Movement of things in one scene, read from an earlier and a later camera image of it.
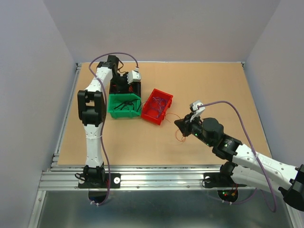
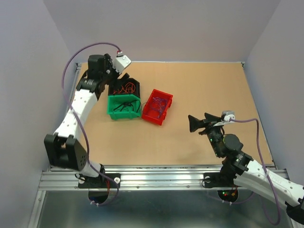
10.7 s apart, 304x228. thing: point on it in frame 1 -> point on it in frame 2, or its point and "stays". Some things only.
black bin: (120, 84) stays
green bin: (124, 105) stays
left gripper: (123, 87) -> (117, 76)
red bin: (156, 106) stays
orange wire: (178, 130) -> (129, 88)
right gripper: (185, 124) -> (195, 123)
